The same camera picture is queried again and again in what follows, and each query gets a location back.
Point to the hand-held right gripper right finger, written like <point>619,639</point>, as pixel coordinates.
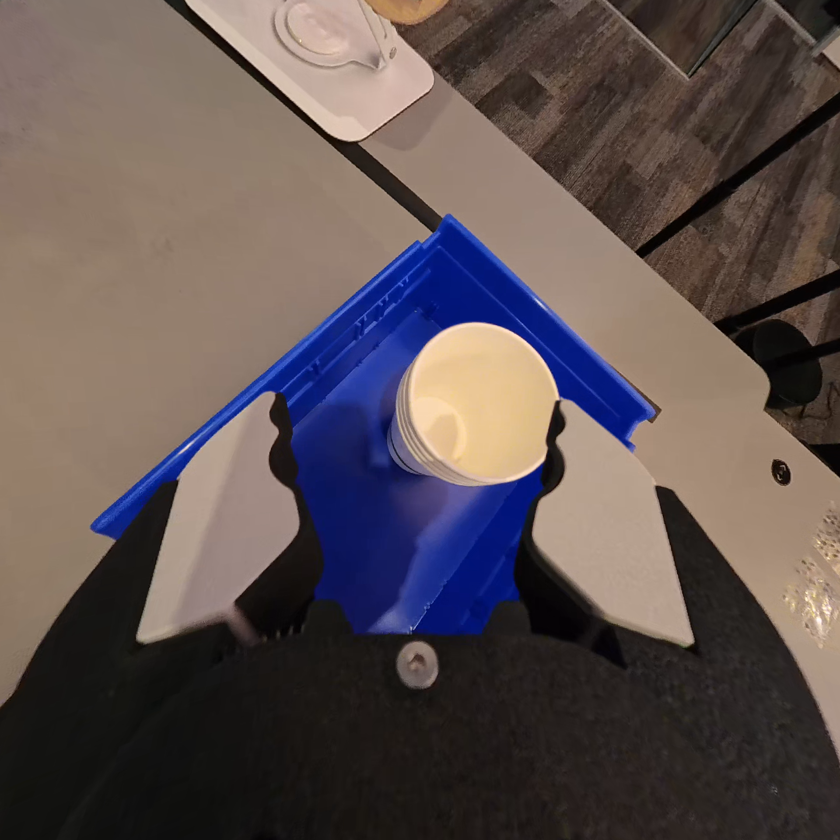
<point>610,538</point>

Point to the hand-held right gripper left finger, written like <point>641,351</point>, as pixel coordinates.
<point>217,538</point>

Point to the blue plastic bin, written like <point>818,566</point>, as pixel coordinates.
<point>368,551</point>

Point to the round table grommet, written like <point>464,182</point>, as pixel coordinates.
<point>780,471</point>

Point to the clear crinkled plastic piece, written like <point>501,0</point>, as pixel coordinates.
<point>820,565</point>

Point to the black round stand base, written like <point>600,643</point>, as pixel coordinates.
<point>785,361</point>

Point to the black flat mat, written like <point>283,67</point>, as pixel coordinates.
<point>381,177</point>

